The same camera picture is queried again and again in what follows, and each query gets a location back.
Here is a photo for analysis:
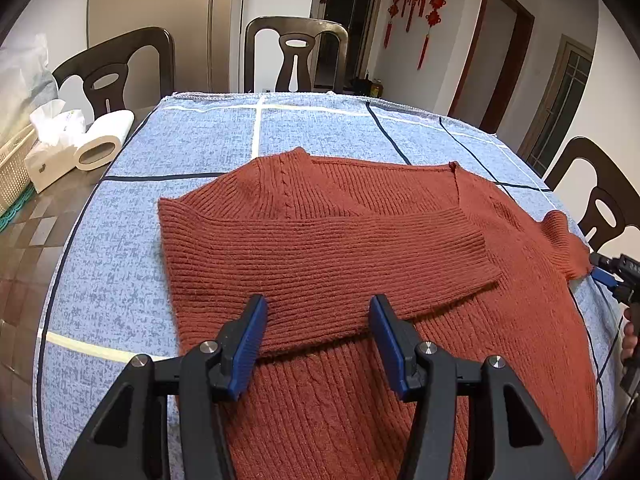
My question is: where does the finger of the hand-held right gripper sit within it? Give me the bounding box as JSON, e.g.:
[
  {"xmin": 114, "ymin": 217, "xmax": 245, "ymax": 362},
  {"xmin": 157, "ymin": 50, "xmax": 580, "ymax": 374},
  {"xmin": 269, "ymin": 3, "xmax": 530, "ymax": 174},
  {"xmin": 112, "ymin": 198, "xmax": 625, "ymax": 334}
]
[
  {"xmin": 592, "ymin": 269, "xmax": 624, "ymax": 292},
  {"xmin": 588, "ymin": 254, "xmax": 620, "ymax": 274}
]

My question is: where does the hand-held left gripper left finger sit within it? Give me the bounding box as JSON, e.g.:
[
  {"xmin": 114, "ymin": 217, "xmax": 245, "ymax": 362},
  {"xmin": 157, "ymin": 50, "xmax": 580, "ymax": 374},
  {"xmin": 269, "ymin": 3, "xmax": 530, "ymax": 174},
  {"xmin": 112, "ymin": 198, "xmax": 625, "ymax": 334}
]
[{"xmin": 57, "ymin": 294, "xmax": 268, "ymax": 480}]

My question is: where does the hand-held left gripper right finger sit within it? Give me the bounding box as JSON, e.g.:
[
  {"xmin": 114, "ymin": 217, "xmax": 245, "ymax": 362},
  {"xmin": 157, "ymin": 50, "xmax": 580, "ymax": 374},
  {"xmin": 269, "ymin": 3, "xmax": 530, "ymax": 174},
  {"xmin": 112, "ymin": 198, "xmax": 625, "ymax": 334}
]
[{"xmin": 369, "ymin": 295, "xmax": 576, "ymax": 480}]

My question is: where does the rust red knitted sweater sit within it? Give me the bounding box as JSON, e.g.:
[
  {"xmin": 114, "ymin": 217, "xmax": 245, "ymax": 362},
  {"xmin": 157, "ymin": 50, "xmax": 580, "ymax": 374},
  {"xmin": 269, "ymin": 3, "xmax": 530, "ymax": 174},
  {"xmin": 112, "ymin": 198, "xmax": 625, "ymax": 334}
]
[{"xmin": 157, "ymin": 146, "xmax": 601, "ymax": 480}]

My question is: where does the person's right hand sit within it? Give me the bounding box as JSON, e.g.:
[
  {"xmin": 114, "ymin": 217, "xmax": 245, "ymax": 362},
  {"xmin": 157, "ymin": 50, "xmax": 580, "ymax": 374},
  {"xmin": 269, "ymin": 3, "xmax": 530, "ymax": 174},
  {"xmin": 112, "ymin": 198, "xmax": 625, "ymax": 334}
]
[{"xmin": 621, "ymin": 309, "xmax": 639, "ymax": 362}]

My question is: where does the dark wooden chair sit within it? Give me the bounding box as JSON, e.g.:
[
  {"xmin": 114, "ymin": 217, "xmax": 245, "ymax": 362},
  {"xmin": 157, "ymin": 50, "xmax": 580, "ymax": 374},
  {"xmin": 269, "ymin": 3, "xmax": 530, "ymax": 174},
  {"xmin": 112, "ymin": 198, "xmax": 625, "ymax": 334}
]
[
  {"xmin": 243, "ymin": 16, "xmax": 350, "ymax": 94},
  {"xmin": 52, "ymin": 26, "xmax": 176, "ymax": 126},
  {"xmin": 543, "ymin": 136, "xmax": 640, "ymax": 257}
]

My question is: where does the blue checked blanket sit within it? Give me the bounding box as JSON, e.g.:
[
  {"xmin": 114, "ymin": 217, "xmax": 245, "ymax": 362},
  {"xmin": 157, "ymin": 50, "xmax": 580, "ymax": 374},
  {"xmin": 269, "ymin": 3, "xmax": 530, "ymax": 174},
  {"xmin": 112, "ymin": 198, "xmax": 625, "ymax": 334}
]
[{"xmin": 32, "ymin": 91, "xmax": 626, "ymax": 480}]

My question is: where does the glass panel door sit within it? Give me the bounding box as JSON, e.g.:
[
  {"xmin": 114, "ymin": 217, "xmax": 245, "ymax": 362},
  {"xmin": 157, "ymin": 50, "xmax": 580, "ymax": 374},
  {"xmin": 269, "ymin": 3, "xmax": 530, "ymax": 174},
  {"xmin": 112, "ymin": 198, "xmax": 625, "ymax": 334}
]
[{"xmin": 517, "ymin": 34, "xmax": 596, "ymax": 177}]

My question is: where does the white paper towel roll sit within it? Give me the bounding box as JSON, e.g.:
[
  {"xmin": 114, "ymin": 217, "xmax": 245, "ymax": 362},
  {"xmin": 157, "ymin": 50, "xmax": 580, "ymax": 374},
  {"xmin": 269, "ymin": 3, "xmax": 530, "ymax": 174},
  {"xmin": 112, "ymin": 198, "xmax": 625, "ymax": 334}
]
[{"xmin": 74, "ymin": 109, "xmax": 136, "ymax": 171}]

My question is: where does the green mat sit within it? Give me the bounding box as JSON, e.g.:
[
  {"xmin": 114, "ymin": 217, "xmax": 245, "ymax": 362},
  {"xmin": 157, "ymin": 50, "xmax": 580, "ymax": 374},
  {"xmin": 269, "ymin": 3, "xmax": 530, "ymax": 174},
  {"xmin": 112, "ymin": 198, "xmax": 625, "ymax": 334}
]
[{"xmin": 0, "ymin": 194, "xmax": 37, "ymax": 234}]

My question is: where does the white tissue box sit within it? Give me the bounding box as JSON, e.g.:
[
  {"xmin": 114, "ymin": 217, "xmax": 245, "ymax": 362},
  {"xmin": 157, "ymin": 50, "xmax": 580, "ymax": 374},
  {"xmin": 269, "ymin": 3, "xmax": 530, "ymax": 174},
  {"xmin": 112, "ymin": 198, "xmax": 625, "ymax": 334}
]
[{"xmin": 24, "ymin": 99, "xmax": 88, "ymax": 194}]

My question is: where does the white plastic basket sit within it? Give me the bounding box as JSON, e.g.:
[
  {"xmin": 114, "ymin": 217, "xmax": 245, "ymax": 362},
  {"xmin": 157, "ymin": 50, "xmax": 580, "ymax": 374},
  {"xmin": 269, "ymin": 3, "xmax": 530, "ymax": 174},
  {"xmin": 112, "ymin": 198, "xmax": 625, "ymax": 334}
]
[{"xmin": 0, "ymin": 126, "xmax": 39, "ymax": 217}]

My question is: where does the long red knot ornament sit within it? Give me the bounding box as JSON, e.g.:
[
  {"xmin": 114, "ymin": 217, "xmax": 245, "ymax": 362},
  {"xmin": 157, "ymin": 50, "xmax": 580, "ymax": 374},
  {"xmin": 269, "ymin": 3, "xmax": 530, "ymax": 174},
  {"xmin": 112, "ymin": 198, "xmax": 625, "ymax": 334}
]
[{"xmin": 417, "ymin": 0, "xmax": 452, "ymax": 71}]

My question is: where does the dark open doorway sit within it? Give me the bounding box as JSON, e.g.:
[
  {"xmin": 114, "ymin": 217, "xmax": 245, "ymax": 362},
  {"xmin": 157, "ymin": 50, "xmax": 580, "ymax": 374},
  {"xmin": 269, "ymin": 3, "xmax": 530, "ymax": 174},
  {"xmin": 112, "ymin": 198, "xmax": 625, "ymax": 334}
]
[{"xmin": 310, "ymin": 0, "xmax": 387, "ymax": 94}]

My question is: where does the translucent plastic bag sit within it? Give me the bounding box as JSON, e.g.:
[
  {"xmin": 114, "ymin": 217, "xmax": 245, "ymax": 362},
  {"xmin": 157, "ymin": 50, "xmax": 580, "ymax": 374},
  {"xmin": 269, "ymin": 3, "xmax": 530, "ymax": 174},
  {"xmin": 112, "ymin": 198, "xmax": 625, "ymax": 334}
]
[{"xmin": 0, "ymin": 39, "xmax": 57, "ymax": 137}]

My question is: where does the brown door frame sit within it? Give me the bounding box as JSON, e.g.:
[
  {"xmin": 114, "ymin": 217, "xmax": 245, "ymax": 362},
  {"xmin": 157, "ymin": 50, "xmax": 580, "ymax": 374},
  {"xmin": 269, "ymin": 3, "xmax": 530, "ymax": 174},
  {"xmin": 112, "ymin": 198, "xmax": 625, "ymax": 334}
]
[{"xmin": 447, "ymin": 0, "xmax": 536, "ymax": 134}]

